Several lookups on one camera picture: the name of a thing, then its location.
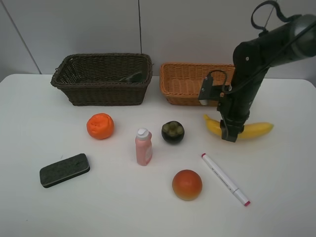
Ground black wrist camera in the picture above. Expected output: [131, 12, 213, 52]
[198, 74, 232, 107]

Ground dark green bottle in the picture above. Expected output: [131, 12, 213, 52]
[118, 71, 143, 83]

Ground yellow banana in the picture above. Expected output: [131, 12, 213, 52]
[203, 115, 274, 140]

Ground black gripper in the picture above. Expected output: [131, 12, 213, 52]
[217, 92, 251, 142]

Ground dark brown wicker basket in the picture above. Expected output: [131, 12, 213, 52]
[51, 53, 153, 106]

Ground dark mangosteen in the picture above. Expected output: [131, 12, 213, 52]
[161, 121, 185, 145]

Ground orange red peach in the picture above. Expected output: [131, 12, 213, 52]
[172, 169, 202, 201]

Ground orange wicker basket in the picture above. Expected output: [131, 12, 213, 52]
[159, 62, 235, 106]

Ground white marker pink caps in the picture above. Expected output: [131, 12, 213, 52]
[201, 153, 251, 206]

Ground orange tangerine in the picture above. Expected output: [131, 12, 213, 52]
[86, 113, 115, 140]

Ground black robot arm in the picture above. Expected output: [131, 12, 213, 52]
[217, 14, 316, 142]

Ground pink bottle white cap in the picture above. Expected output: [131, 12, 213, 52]
[135, 128, 153, 166]

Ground black whiteboard eraser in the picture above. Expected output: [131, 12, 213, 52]
[39, 154, 90, 188]

